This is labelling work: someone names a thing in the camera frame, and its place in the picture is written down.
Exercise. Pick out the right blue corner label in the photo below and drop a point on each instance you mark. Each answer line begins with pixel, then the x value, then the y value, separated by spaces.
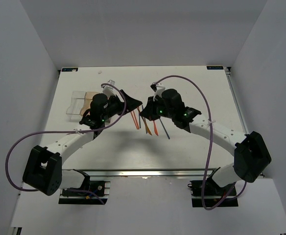
pixel 215 67

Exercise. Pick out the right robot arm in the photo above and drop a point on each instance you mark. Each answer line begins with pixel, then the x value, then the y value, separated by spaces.
pixel 250 153

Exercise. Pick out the clear plastic container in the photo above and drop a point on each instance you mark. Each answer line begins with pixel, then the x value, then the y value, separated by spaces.
pixel 73 112

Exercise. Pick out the blue corner label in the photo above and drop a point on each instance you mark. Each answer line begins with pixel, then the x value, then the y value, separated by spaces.
pixel 69 69
pixel 215 67

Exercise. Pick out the orange knife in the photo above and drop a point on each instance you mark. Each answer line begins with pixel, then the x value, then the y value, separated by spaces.
pixel 147 128

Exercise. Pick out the aluminium table rail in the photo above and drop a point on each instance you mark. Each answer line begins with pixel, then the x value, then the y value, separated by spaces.
pixel 143 173

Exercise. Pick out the red chopstick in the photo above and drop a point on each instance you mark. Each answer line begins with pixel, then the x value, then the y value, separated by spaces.
pixel 135 119
pixel 138 118

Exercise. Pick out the orange plastic container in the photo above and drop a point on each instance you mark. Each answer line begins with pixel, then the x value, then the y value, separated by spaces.
pixel 87 100

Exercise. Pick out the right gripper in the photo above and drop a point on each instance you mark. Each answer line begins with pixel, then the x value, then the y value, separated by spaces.
pixel 148 112

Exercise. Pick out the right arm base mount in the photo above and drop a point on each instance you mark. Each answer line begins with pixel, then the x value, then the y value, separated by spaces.
pixel 211 195

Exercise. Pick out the blue-grey chopstick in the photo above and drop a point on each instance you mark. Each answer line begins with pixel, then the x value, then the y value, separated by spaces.
pixel 163 126

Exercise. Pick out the red-orange knife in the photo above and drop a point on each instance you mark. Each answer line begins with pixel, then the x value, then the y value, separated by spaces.
pixel 155 128

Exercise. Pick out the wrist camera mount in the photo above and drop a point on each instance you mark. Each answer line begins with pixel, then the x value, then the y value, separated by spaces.
pixel 108 88
pixel 158 89

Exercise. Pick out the left blue corner label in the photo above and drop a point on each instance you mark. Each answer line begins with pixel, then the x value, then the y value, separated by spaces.
pixel 69 69

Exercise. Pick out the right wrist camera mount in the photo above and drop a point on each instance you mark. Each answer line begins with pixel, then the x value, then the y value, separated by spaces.
pixel 158 89

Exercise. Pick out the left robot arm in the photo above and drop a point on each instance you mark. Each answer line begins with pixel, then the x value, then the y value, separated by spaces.
pixel 53 156

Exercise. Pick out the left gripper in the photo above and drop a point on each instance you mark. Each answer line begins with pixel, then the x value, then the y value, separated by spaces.
pixel 131 103

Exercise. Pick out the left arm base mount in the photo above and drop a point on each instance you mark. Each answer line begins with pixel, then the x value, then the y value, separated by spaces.
pixel 89 189

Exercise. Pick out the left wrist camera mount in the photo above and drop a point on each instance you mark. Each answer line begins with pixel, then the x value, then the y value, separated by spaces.
pixel 108 88

